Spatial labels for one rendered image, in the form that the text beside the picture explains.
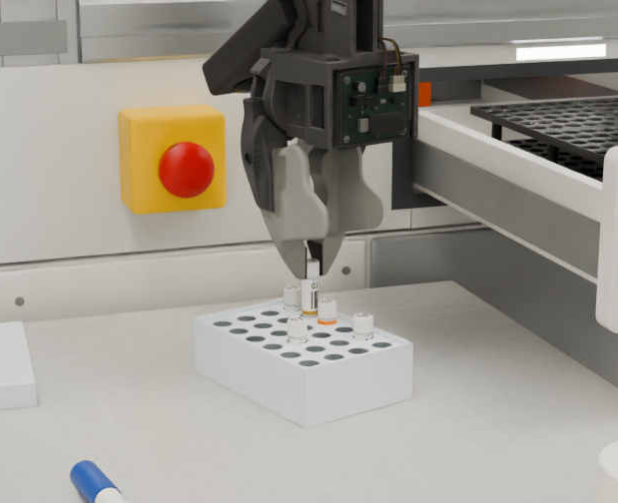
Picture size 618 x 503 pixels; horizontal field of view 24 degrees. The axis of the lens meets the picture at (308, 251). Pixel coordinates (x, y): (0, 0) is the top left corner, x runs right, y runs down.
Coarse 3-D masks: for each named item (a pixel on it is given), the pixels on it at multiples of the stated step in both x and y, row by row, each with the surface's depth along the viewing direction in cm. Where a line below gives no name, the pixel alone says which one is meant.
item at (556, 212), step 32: (608, 96) 123; (448, 128) 109; (480, 128) 119; (416, 160) 115; (448, 160) 109; (480, 160) 104; (512, 160) 100; (544, 160) 97; (448, 192) 110; (480, 192) 104; (512, 192) 100; (544, 192) 96; (576, 192) 92; (512, 224) 100; (544, 224) 95; (576, 224) 91; (576, 256) 92
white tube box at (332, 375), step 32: (224, 320) 96; (256, 320) 96; (352, 320) 95; (224, 352) 93; (256, 352) 90; (288, 352) 90; (320, 352) 89; (352, 352) 91; (384, 352) 89; (224, 384) 94; (256, 384) 90; (288, 384) 87; (320, 384) 87; (352, 384) 88; (384, 384) 90; (288, 416) 88; (320, 416) 87
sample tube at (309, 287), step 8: (312, 264) 95; (312, 272) 96; (304, 280) 96; (312, 280) 96; (304, 288) 96; (312, 288) 96; (304, 296) 96; (312, 296) 96; (304, 304) 96; (312, 304) 96; (304, 312) 96; (312, 312) 96
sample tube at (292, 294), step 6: (288, 288) 98; (294, 288) 98; (300, 288) 98; (288, 294) 98; (294, 294) 97; (300, 294) 98; (288, 300) 98; (294, 300) 98; (300, 300) 98; (288, 306) 98; (294, 306) 98; (300, 306) 98
